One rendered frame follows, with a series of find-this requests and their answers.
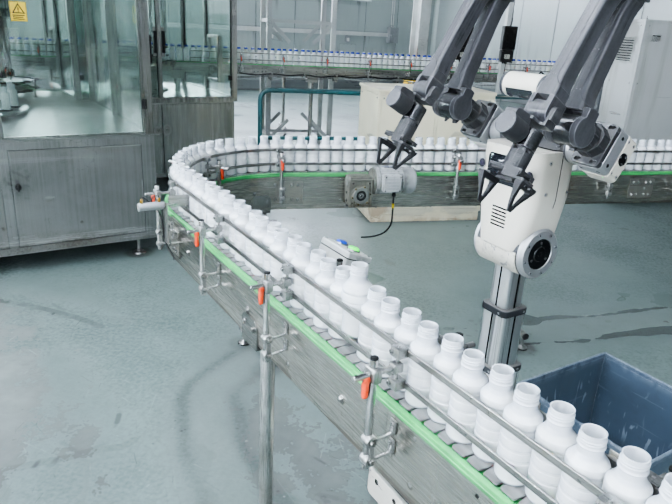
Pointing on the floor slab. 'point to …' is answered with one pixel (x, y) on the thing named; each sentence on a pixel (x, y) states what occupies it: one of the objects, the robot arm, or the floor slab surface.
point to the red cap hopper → (288, 43)
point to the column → (420, 28)
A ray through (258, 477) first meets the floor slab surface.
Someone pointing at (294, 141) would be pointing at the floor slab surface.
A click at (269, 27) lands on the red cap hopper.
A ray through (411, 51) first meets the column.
